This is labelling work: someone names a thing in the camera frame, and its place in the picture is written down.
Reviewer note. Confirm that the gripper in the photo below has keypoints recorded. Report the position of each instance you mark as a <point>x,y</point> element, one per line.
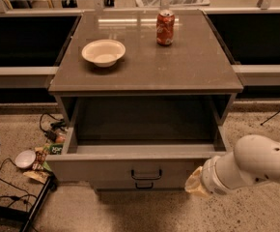
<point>210,176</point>

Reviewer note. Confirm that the grey top drawer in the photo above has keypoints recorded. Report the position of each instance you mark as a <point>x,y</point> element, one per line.
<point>126,165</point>

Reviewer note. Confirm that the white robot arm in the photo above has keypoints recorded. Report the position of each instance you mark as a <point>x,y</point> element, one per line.
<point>255,160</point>

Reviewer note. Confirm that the grey drawer cabinet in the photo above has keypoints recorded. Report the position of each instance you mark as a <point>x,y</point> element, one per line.
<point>154,93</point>

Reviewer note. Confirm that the black tripod leg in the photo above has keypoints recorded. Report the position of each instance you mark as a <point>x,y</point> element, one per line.
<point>270,117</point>

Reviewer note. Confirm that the green snack bag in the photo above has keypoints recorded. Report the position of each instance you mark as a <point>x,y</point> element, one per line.
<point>51,149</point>

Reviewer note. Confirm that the black power adapter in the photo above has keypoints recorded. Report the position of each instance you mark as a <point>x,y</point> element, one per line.
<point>51,135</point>

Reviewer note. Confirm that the brown snack wrapper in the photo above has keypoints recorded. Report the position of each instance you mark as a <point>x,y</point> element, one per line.
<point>39,176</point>

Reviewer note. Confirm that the white bowl on cabinet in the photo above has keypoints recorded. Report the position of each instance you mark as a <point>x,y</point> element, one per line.
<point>103,53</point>

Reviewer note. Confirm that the red soda can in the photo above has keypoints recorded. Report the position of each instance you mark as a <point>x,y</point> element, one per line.
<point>165,27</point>

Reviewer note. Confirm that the white bowl on floor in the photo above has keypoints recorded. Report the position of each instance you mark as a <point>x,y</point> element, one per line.
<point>25,159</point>

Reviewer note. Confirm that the black stand frame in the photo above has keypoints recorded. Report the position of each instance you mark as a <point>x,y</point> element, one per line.
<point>26,218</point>

